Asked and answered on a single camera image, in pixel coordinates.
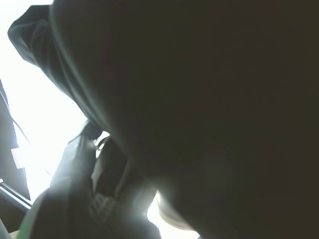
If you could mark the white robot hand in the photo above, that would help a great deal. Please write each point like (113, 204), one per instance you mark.
(74, 186)

